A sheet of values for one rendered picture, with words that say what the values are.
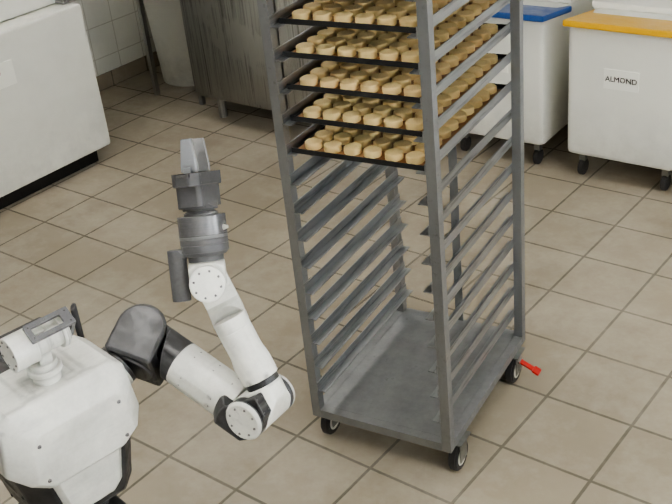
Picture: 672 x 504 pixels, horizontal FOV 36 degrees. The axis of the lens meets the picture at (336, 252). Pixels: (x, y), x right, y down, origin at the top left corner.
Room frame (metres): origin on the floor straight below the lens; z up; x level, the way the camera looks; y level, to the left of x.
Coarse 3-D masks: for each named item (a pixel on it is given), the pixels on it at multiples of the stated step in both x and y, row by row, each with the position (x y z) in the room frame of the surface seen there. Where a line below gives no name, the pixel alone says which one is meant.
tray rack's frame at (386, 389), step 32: (512, 0) 2.87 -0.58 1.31; (512, 32) 2.87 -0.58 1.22; (512, 64) 2.87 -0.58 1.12; (512, 96) 2.88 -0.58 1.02; (512, 128) 2.88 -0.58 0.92; (448, 160) 3.01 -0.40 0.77; (512, 160) 2.88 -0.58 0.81; (512, 192) 2.88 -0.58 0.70; (416, 320) 3.04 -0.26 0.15; (384, 352) 2.86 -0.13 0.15; (416, 352) 2.84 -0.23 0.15; (512, 352) 2.78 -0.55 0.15; (352, 384) 2.70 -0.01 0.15; (384, 384) 2.68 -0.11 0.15; (416, 384) 2.66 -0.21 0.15; (480, 384) 2.63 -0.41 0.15; (352, 416) 2.54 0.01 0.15; (384, 416) 2.52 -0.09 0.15; (416, 416) 2.50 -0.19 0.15
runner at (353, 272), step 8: (400, 216) 3.12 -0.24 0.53; (392, 224) 3.07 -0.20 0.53; (400, 224) 3.12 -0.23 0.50; (384, 232) 3.02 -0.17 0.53; (392, 232) 3.06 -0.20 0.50; (400, 232) 3.06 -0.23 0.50; (376, 240) 2.97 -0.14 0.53; (384, 240) 3.01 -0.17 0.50; (392, 240) 3.01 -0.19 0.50; (368, 248) 2.92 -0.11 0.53; (376, 248) 2.96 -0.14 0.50; (384, 248) 2.96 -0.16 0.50; (360, 256) 2.88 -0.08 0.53; (368, 256) 2.92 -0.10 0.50; (376, 256) 2.91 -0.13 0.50; (352, 264) 2.83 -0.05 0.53; (360, 264) 2.87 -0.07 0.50; (368, 264) 2.87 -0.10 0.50; (352, 272) 2.82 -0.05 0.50; (360, 272) 2.82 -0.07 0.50; (344, 280) 2.78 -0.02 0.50; (352, 280) 2.78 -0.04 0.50; (336, 288) 2.73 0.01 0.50; (344, 288) 2.73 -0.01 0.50; (328, 296) 2.69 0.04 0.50; (336, 296) 2.69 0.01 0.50; (320, 304) 2.65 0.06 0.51; (328, 304) 2.65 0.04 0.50; (312, 312) 2.61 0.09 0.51; (320, 312) 2.61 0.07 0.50
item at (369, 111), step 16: (480, 64) 2.82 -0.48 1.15; (464, 80) 2.72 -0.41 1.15; (336, 96) 2.69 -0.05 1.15; (352, 96) 2.68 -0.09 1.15; (448, 96) 2.60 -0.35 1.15; (304, 112) 2.60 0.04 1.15; (320, 112) 2.60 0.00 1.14; (336, 112) 2.57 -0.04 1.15; (352, 112) 2.56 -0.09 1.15; (368, 112) 2.58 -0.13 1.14; (384, 112) 2.54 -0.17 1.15; (400, 112) 2.52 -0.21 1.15; (416, 112) 2.51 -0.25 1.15; (400, 128) 2.46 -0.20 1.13; (416, 128) 2.43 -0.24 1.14
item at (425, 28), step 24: (432, 24) 2.37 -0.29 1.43; (432, 48) 2.36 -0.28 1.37; (432, 72) 2.35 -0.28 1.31; (432, 96) 2.35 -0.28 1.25; (432, 120) 2.35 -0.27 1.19; (432, 144) 2.35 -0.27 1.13; (432, 168) 2.35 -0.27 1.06; (432, 192) 2.35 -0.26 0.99; (432, 216) 2.36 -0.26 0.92; (432, 240) 2.36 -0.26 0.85; (432, 264) 2.36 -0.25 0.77
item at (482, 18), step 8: (504, 0) 2.84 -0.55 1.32; (488, 8) 2.74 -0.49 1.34; (496, 8) 2.79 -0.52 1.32; (480, 16) 2.69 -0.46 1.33; (488, 16) 2.74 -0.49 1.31; (472, 24) 2.65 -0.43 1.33; (480, 24) 2.69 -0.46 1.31; (464, 32) 2.60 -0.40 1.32; (448, 40) 2.51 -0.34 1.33; (456, 40) 2.55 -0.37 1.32; (440, 48) 2.47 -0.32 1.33; (448, 48) 2.51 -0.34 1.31; (440, 56) 2.47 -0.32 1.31; (416, 72) 2.37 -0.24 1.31
